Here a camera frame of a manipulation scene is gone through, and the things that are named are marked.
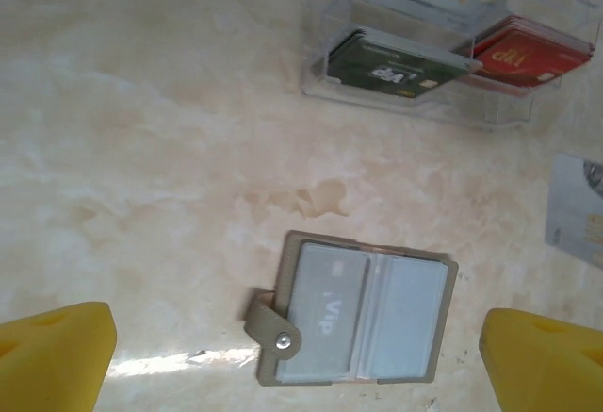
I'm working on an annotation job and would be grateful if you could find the clear acrylic card stand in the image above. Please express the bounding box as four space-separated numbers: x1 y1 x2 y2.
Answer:
300 0 603 131

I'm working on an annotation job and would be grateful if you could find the black VIP card stack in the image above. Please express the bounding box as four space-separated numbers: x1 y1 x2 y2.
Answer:
325 26 482 100

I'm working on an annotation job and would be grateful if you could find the taupe leather card holder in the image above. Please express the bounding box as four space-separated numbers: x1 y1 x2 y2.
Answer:
242 228 460 388

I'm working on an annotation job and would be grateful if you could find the red VIP card stack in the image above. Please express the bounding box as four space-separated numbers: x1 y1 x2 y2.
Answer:
469 14 595 91

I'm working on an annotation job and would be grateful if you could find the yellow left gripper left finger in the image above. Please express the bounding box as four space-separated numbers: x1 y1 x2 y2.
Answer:
0 301 118 412

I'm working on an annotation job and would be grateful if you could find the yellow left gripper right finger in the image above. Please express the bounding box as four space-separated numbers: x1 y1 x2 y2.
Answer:
478 307 603 412

